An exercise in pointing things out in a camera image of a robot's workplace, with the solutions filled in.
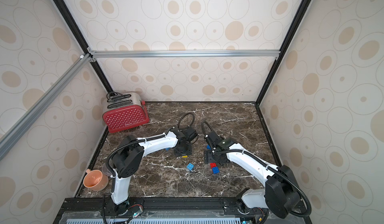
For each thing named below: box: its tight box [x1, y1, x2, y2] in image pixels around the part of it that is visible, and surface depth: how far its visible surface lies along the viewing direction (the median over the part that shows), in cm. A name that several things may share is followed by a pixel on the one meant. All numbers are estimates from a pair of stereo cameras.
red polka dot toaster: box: [102, 91, 150, 134], surface depth 99 cm
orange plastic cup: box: [83, 168, 109, 192], surface depth 78 cm
